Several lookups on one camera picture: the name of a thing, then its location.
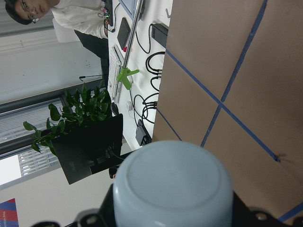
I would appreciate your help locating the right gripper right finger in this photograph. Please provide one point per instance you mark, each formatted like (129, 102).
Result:
(240, 212)

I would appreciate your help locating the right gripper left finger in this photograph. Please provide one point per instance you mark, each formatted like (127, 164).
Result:
(106, 211)

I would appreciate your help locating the blue cup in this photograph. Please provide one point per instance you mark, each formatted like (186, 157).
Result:
(172, 184)

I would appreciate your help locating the black monitor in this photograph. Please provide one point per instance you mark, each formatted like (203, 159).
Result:
(90, 150)

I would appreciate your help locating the black usb hub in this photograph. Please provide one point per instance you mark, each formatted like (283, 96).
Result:
(142, 136)

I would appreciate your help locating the green plant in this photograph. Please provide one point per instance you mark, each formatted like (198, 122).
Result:
(84, 107)

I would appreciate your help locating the metal grabber tool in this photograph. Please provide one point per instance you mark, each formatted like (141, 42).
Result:
(125, 71)

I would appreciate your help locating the white keyboard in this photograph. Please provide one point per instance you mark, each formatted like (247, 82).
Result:
(115, 64)

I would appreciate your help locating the black smartphone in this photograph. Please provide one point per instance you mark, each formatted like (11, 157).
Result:
(123, 33)

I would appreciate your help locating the black power adapter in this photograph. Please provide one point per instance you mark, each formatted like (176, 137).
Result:
(159, 33)

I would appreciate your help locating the person in white shirt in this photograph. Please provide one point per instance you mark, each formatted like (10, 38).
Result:
(85, 17)

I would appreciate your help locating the teach pendant tablet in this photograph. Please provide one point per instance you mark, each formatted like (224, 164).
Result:
(130, 7)

